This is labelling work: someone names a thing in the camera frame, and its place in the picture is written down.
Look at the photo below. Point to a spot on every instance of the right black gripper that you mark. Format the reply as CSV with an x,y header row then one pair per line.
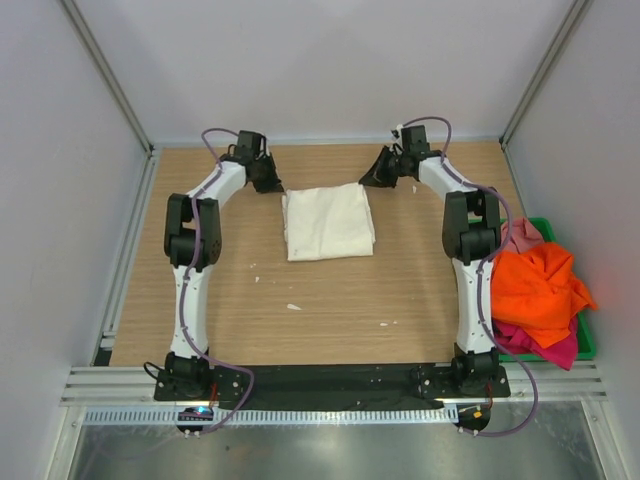
x,y
377,176

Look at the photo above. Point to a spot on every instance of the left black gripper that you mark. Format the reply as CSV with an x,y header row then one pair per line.
x,y
272,185

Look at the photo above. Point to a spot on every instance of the cream white t shirt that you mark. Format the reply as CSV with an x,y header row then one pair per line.
x,y
328,223

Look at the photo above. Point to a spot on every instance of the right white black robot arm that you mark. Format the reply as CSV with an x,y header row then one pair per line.
x,y
471,236

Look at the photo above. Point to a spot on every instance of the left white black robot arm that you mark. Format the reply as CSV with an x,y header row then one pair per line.
x,y
193,244

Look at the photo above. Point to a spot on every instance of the white scrap near left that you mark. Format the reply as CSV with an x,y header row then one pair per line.
x,y
256,277

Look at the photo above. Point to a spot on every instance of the pink t shirt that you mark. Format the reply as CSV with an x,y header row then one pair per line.
x,y
521,236

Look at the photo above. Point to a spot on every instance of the orange t shirt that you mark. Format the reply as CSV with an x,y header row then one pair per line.
x,y
538,291

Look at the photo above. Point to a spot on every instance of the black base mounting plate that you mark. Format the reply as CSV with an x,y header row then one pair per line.
x,y
429,381

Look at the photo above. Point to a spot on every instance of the magenta t shirt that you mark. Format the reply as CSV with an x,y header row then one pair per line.
x,y
516,340

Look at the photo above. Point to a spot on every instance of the green plastic bin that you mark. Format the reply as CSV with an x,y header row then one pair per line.
x,y
536,297

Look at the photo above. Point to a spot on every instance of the white slotted cable duct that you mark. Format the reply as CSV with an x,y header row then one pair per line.
x,y
197,417

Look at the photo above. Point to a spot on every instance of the right aluminium corner post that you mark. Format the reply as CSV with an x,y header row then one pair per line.
x,y
558,43

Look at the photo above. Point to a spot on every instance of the aluminium corner post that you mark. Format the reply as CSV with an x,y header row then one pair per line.
x,y
558,43
100,62

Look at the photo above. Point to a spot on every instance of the left aluminium corner post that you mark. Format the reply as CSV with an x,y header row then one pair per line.
x,y
100,62

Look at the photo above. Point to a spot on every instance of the aluminium front frame rail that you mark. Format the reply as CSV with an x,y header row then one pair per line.
x,y
131,385

